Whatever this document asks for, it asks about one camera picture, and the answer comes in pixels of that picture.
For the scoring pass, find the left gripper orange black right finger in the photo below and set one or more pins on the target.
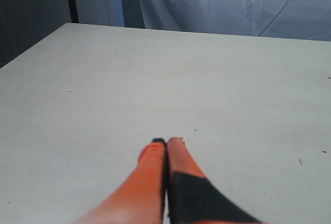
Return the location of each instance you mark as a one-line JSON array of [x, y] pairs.
[[192, 198]]

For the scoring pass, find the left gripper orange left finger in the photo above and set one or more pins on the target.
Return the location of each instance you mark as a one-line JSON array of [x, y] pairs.
[[141, 197]]

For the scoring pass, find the white backdrop curtain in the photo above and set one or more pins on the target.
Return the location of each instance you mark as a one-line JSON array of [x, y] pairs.
[[297, 19]]

